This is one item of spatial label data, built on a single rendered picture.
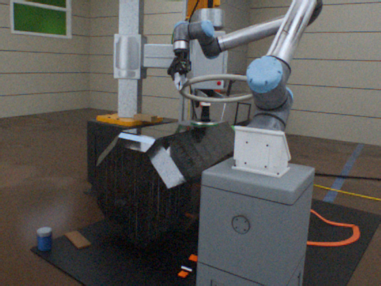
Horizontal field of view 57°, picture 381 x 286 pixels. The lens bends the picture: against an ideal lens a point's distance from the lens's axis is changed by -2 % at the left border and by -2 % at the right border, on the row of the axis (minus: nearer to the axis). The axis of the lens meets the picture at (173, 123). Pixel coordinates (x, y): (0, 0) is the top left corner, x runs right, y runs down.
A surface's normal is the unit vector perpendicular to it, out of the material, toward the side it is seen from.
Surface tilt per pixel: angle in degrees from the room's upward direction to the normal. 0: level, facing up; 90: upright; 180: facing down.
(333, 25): 90
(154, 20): 90
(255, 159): 90
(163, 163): 59
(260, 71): 52
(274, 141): 90
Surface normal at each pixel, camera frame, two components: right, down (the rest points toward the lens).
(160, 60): -0.15, 0.16
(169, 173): 0.00, -0.37
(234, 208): -0.55, 0.12
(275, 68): -0.41, -0.51
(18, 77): 0.84, 0.11
